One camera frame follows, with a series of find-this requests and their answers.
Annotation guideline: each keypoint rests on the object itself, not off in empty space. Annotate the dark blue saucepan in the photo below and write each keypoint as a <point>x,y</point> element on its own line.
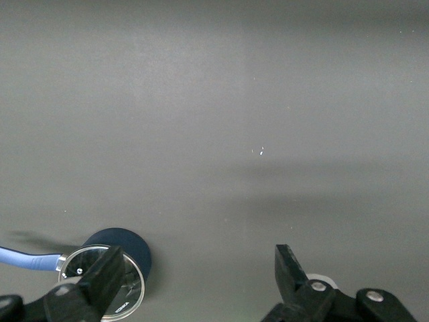
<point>134,248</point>

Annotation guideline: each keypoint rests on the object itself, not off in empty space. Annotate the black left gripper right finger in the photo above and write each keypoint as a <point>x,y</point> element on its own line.
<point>291,278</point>

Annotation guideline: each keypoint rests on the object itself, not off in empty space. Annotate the glass saucepan lid, blue knob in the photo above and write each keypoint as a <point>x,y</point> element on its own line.
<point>134,288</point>

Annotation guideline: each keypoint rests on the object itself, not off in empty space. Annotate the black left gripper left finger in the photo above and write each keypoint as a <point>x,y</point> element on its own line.
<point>100,275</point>

